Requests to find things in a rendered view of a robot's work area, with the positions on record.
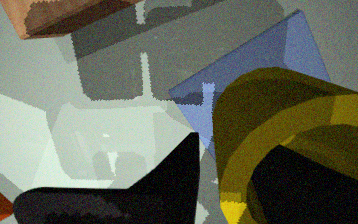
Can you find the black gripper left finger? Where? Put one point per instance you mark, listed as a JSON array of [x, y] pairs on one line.
[[166, 195]]

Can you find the tan flat bar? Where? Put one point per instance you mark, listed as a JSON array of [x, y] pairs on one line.
[[57, 18]]

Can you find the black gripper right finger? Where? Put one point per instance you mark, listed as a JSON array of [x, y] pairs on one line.
[[293, 189]]

